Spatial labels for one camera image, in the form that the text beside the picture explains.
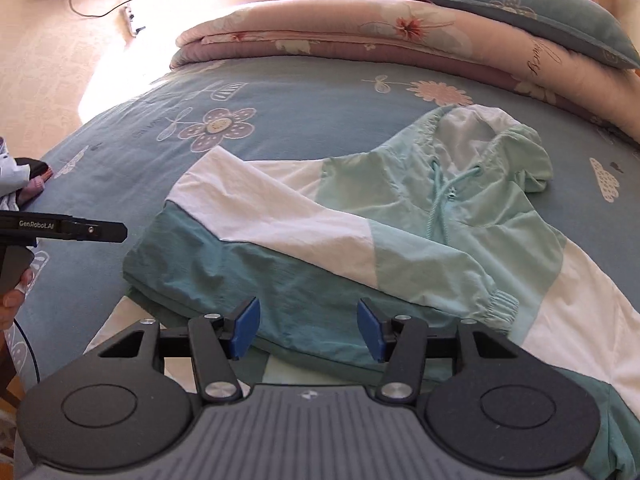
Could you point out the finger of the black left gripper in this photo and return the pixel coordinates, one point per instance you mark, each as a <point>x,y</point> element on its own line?
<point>26,228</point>

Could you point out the black own right gripper right finger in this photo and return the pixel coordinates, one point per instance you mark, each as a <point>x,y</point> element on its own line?
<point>480,397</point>

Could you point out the black own right gripper left finger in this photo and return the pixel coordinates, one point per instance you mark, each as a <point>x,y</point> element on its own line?
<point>134,396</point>

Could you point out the white green hooded jacket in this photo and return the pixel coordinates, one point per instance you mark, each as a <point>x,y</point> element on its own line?
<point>435,223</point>

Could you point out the person's left hand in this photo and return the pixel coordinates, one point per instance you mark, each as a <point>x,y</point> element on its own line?
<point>12,301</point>

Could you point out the blue floral bed sheet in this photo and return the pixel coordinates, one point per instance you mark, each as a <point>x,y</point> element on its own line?
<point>121,164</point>

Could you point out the pink floral folded quilt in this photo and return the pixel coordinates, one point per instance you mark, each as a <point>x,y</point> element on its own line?
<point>422,35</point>

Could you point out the teal patterned pillow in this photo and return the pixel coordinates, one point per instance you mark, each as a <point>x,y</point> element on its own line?
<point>578,25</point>

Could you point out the white wall power strip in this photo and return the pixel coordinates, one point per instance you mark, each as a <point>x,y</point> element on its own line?
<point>132,21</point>

